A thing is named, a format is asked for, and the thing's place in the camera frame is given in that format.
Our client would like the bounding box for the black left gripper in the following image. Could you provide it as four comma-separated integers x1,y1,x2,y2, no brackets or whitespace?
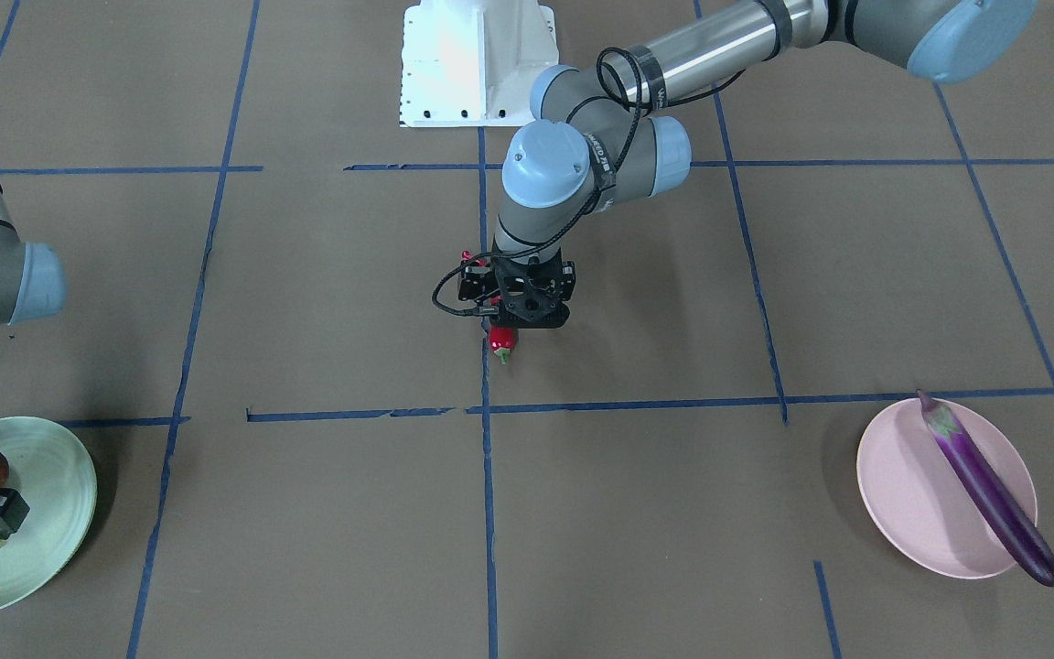
457,252,575,329

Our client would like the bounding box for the red chili pepper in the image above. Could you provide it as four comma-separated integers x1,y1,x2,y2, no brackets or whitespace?
461,249,519,365

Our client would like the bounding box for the purple eggplant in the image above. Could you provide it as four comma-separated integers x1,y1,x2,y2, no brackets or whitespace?
916,389,1054,588

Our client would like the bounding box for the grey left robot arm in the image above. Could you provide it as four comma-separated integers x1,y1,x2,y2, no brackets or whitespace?
440,1,1037,329

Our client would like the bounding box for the light green plate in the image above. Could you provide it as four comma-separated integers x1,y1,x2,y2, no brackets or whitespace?
0,416,98,619

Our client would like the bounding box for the pink plate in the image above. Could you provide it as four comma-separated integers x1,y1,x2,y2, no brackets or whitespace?
855,399,1021,579

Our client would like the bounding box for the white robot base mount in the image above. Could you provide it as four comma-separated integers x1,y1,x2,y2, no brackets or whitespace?
399,1,559,128

